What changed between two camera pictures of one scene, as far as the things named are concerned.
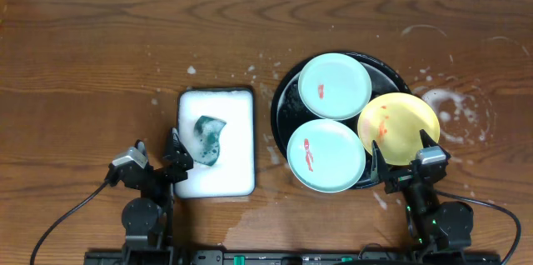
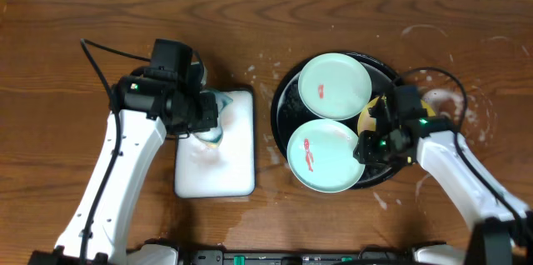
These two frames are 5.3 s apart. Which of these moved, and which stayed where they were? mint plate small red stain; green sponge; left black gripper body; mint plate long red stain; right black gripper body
Moved: left black gripper body; green sponge; right black gripper body
Stayed: mint plate long red stain; mint plate small red stain
